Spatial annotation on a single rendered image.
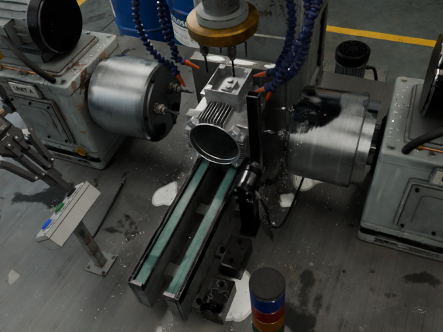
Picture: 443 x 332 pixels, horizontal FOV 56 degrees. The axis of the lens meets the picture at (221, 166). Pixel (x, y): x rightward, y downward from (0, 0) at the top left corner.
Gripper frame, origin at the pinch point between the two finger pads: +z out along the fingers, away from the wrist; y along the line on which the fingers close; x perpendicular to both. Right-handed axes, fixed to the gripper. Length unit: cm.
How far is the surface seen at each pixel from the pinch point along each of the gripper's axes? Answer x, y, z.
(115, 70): -0.3, 37.3, -7.3
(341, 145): -51, 30, 38
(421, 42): -3, 262, 141
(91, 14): 223, 244, -34
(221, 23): -40, 38, -1
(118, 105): 0.2, 29.6, -0.4
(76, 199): -3.5, -2.1, 5.4
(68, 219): -3.5, -7.0, 6.9
